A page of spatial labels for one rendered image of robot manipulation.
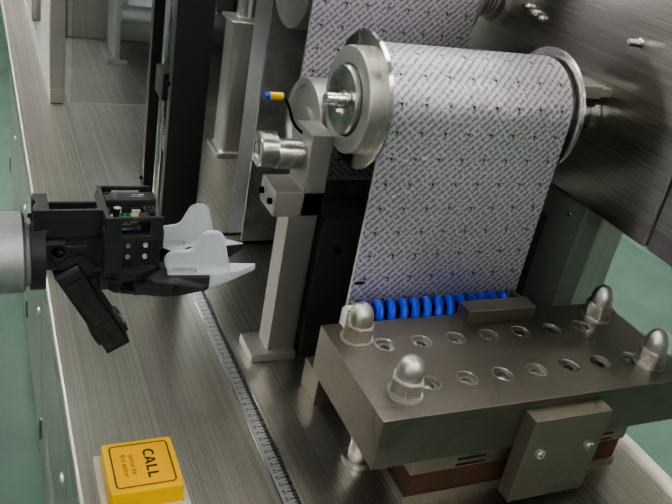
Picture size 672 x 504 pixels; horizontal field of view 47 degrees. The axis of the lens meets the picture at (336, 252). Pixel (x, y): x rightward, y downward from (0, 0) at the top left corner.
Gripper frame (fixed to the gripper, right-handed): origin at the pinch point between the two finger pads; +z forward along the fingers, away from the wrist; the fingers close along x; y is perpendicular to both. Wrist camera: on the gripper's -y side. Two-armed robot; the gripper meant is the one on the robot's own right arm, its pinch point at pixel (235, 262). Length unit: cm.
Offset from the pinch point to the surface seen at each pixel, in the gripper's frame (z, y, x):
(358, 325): 11.4, -3.5, -8.0
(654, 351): 44.2, -3.7, -17.3
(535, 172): 34.8, 10.5, -0.1
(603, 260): 65, -10, 13
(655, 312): 233, -109, 128
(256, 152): 4.1, 8.4, 9.6
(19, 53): -14, -19, 139
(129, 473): -11.8, -16.5, -11.0
